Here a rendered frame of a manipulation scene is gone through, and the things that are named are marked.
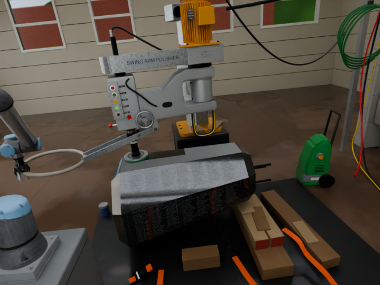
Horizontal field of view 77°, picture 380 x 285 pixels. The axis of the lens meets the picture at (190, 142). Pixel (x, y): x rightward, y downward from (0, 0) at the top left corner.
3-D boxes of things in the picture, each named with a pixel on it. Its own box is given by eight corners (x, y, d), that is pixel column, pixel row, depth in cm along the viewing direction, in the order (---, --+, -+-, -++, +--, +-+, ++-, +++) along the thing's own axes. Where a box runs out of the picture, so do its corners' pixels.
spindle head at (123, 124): (158, 120, 221) (151, 70, 204) (162, 127, 202) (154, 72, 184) (119, 127, 213) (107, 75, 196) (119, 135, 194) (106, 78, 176)
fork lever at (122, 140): (156, 124, 221) (155, 119, 219) (160, 130, 203) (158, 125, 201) (86, 156, 213) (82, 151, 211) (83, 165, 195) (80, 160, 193)
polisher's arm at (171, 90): (210, 115, 233) (206, 63, 214) (219, 121, 212) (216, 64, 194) (133, 129, 217) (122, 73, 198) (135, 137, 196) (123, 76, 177)
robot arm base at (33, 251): (30, 270, 100) (24, 251, 96) (-14, 270, 100) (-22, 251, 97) (56, 237, 117) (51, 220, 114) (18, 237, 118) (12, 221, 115)
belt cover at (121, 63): (212, 63, 219) (212, 43, 212) (224, 65, 196) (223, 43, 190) (104, 77, 197) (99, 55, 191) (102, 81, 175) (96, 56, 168)
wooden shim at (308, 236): (292, 223, 218) (292, 221, 218) (302, 221, 219) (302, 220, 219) (307, 244, 195) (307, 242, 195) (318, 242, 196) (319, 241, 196)
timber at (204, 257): (183, 271, 194) (182, 260, 189) (182, 259, 205) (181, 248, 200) (220, 266, 195) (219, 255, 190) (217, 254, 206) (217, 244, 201)
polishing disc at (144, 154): (119, 156, 216) (119, 155, 216) (139, 149, 229) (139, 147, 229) (132, 163, 202) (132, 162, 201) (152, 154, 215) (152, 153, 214)
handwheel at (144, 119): (154, 124, 203) (151, 107, 197) (155, 127, 194) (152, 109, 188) (135, 127, 199) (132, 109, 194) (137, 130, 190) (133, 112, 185)
